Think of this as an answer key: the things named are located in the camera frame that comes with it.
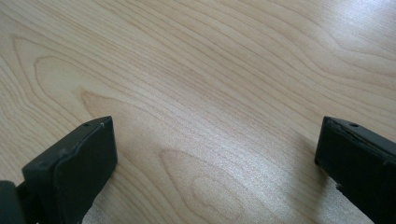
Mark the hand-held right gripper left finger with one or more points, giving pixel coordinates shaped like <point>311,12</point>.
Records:
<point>81,174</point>

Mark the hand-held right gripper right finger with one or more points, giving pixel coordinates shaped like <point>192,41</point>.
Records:
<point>358,161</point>

